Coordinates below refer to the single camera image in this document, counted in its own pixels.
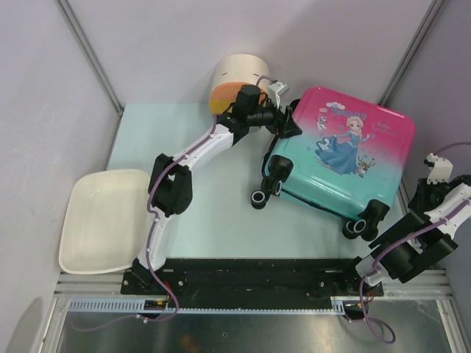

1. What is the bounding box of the grey slotted cable duct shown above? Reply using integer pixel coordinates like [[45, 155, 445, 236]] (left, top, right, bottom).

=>
[[68, 298, 356, 315]]

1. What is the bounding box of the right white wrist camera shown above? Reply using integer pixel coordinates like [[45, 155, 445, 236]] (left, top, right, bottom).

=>
[[424, 153, 453, 185]]

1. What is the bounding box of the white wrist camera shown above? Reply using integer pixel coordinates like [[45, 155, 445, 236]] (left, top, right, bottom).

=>
[[424, 153, 453, 185], [267, 81, 289, 107]]

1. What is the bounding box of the pink and teal kids suitcase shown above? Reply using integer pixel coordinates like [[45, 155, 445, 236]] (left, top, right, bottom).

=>
[[250, 87, 415, 241]]

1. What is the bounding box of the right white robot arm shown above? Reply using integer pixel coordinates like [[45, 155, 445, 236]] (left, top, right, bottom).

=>
[[339, 174, 470, 295]]

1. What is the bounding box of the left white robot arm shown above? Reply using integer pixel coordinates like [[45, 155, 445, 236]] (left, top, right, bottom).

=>
[[131, 84, 302, 294]]

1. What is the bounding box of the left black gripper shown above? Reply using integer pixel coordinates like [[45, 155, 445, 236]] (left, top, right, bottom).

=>
[[247, 96, 302, 140]]

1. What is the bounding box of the cream round drawer cabinet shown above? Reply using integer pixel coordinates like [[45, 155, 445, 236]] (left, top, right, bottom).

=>
[[209, 54, 270, 115]]

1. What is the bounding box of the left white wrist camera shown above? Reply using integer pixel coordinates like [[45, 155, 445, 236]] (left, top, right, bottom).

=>
[[267, 81, 289, 107]]

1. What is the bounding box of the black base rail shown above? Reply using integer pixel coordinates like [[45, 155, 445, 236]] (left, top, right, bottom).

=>
[[121, 257, 386, 310]]

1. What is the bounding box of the white rectangular tray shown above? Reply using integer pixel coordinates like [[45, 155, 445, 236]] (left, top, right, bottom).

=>
[[58, 169, 151, 275]]

